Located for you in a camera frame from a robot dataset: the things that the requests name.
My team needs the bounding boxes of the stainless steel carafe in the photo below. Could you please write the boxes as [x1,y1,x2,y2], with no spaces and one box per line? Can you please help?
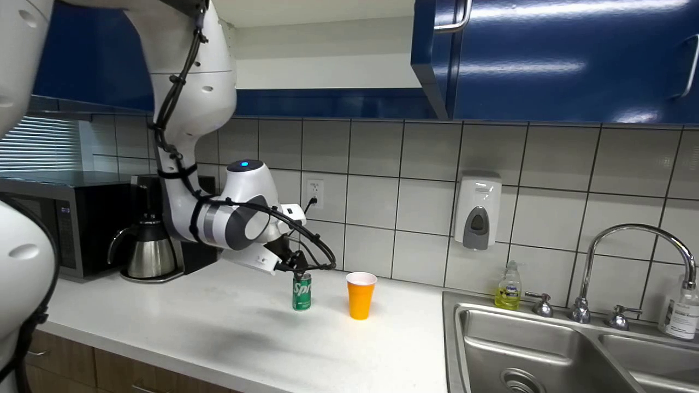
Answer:
[105,217,181,283]

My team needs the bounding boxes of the orange plastic cup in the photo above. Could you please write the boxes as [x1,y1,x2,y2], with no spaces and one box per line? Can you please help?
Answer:
[346,270,381,321]

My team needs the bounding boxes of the blue upper cabinet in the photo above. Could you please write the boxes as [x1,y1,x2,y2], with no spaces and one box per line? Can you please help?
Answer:
[215,0,442,122]

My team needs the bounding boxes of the window blinds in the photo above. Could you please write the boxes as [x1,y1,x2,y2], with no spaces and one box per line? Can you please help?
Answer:
[0,113,95,177]

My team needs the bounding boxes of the blue cabinet door with handle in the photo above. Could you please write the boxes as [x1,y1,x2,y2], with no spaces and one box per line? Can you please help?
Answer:
[409,0,699,126]

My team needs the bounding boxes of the white wall soap dispenser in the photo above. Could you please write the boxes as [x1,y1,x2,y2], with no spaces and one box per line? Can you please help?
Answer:
[452,170,505,253]

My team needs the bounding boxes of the white wall outlet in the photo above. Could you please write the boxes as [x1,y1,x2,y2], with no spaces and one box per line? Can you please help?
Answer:
[299,177,327,219]

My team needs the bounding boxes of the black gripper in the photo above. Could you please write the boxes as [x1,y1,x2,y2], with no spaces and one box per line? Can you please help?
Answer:
[273,245,315,282]

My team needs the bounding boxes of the yellow dish soap bottle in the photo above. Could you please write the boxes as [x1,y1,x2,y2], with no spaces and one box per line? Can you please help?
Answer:
[492,260,527,312]

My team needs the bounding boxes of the wooden base cabinet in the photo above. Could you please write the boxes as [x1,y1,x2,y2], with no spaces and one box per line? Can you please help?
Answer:
[20,328,242,393]

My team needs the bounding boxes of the green soda can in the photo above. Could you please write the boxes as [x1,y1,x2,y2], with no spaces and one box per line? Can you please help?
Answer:
[291,268,315,315]

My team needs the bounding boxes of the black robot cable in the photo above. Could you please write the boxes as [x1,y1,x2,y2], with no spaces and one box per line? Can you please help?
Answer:
[147,0,338,272]

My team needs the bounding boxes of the metal cabinet door handle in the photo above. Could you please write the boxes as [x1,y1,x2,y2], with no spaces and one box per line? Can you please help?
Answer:
[432,0,474,33]
[677,30,699,102]

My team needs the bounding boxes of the black steel microwave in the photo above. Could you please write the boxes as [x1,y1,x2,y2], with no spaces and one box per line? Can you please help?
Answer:
[0,175,137,283]

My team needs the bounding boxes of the black steel coffee maker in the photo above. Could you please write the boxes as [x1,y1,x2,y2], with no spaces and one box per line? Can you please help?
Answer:
[128,172,220,279]

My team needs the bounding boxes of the stainless steel double sink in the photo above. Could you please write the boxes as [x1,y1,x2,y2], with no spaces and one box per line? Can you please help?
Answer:
[440,291,699,393]

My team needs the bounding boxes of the chrome gooseneck faucet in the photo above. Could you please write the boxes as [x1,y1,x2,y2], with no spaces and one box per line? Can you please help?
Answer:
[524,220,699,332]

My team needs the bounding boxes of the white hand soap bottle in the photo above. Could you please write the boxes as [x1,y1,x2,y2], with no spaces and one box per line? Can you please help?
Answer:
[658,277,699,343]

